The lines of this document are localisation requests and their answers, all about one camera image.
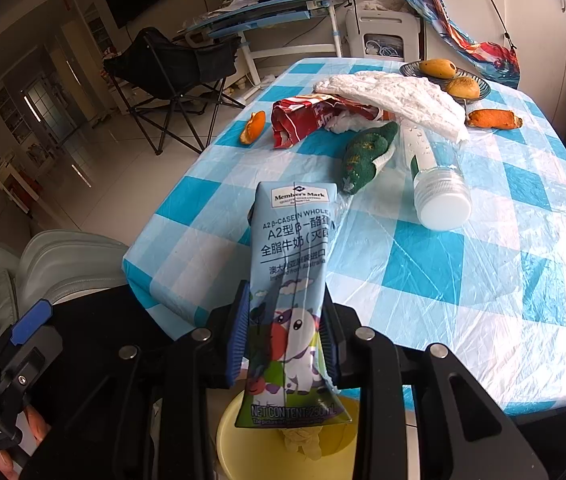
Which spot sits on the blue glass-top desk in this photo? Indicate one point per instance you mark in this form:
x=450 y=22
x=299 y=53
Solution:
x=263 y=10

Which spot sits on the white cabinet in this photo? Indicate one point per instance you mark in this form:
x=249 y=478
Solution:
x=553 y=25

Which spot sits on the yellow mango with dark spot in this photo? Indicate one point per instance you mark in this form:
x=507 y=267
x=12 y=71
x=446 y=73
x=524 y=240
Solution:
x=438 y=68

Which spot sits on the glass door display cabinet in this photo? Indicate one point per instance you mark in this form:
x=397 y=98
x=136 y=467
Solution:
x=13 y=120

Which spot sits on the white tissue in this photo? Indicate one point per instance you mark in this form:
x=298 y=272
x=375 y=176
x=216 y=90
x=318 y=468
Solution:
x=350 y=121

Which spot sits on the person's left hand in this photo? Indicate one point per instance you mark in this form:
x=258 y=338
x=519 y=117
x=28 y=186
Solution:
x=38 y=427

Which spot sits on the rough yellow mango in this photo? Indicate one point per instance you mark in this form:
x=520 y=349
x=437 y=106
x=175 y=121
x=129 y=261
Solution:
x=463 y=87

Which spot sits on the red snack bag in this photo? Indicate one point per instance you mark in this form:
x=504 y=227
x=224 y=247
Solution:
x=303 y=120

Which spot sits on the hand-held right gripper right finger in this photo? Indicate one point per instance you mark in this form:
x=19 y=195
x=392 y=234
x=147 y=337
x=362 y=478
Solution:
x=329 y=345

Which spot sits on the smooth orange peel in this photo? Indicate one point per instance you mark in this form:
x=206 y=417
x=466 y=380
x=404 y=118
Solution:
x=254 y=127

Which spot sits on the clear bottle with white cap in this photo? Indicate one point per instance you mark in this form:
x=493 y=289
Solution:
x=438 y=195

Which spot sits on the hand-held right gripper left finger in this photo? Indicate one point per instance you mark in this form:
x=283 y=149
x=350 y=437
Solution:
x=240 y=335

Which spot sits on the colourful printed cloth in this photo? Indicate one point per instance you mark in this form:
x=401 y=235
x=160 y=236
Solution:
x=463 y=35

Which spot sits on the orange peel with stem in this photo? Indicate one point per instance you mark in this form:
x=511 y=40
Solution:
x=490 y=119

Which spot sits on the green plush toy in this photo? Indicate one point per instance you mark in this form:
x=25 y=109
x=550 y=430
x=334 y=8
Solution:
x=368 y=155

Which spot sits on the white paper towel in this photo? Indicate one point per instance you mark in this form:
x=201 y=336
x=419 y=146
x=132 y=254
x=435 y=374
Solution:
x=403 y=92

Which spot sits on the crumpled pale paper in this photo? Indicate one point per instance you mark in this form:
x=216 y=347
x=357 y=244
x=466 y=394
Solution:
x=303 y=442

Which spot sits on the yellow plastic bin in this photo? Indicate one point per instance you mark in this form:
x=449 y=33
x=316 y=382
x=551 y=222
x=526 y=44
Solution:
x=233 y=442

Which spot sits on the grey leather armchair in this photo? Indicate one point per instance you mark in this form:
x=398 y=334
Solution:
x=53 y=265

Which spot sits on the dark glass bowl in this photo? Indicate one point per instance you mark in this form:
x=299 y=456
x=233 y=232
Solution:
x=484 y=87

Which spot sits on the blue milk carton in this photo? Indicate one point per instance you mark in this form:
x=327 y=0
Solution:
x=288 y=240

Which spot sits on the black folding chair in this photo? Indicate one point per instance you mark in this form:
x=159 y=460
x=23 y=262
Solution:
x=163 y=65

